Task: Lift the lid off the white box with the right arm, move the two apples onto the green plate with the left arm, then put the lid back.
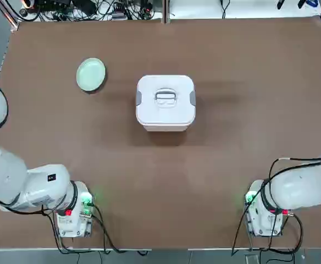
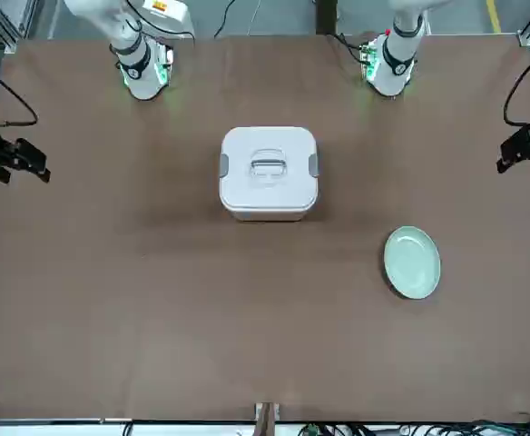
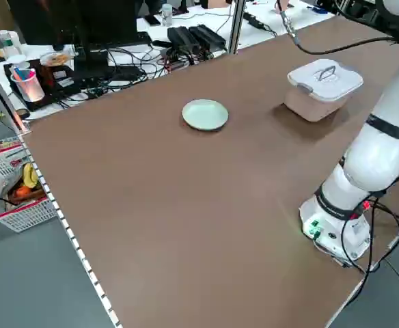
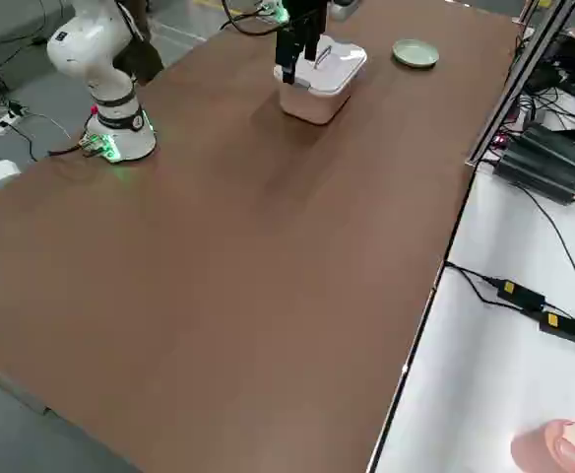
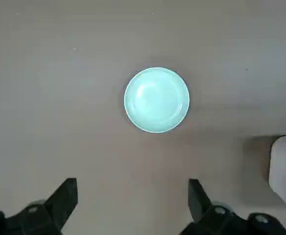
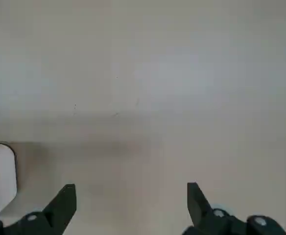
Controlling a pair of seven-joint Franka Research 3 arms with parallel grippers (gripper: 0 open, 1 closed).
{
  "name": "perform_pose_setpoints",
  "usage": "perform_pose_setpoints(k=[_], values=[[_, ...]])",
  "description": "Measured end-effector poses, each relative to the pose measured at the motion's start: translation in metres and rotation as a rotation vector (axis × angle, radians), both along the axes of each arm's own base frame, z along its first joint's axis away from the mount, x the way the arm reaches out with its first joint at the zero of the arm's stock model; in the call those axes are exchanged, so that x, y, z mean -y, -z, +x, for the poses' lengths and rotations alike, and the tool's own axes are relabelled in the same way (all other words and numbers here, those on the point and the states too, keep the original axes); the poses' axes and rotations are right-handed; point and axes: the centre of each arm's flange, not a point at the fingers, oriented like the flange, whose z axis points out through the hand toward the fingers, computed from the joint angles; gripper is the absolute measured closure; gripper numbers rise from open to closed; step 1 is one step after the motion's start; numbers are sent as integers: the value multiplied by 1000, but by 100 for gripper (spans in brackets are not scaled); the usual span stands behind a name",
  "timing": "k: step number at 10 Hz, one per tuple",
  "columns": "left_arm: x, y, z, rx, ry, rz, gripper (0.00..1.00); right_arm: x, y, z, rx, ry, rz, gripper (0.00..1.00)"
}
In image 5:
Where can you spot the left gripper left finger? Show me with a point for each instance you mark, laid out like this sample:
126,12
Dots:
47,215

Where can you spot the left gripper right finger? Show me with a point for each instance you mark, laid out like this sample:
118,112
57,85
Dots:
214,220

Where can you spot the pale pink storage box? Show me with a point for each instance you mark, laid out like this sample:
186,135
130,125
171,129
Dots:
280,166

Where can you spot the pale green round plate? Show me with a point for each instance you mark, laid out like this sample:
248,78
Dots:
156,100

